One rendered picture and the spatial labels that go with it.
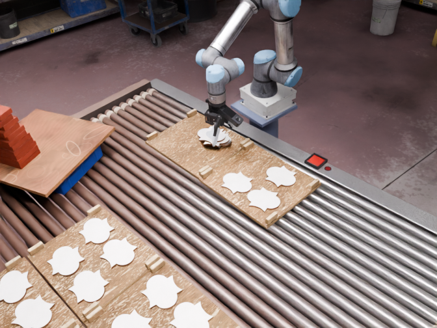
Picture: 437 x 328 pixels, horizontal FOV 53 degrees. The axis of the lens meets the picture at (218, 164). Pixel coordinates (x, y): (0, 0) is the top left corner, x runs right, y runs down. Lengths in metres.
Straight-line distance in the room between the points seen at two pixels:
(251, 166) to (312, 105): 2.19
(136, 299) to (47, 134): 1.02
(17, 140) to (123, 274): 0.77
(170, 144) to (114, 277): 0.78
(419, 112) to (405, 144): 0.50
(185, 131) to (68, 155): 0.58
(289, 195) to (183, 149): 0.59
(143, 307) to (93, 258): 0.31
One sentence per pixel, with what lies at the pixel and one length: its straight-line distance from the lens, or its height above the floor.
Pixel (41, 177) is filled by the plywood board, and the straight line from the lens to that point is 2.05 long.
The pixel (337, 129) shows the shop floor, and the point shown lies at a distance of 3.87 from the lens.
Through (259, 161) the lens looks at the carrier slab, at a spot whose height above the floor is 0.94.
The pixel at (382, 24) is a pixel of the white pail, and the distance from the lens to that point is 5.46.
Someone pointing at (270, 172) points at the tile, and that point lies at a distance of 1.98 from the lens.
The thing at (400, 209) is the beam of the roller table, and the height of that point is 0.91.
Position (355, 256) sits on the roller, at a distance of 1.74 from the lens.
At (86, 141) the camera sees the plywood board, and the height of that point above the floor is 1.04.
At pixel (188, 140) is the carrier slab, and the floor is 0.94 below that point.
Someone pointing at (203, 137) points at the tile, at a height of 0.98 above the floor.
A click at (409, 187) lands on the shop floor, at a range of 3.44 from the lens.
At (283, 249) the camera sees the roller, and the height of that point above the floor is 0.92.
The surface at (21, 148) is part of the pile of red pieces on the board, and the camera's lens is 2.11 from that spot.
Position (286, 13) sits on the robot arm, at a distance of 2.03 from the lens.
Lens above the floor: 2.27
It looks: 40 degrees down
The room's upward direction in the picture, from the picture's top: 5 degrees counter-clockwise
